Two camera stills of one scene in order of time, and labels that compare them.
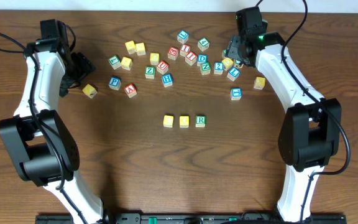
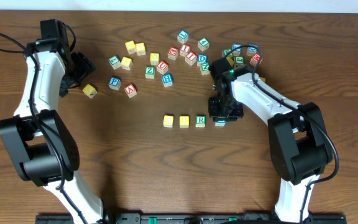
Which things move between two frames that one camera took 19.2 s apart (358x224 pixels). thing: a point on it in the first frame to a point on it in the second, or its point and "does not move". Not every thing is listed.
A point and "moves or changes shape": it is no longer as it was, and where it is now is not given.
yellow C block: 168,121 does not move
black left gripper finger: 66,81 does not move
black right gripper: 235,49 to 224,112
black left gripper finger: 79,65 does not move
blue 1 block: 233,73 moves or changes shape
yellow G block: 227,63 does not move
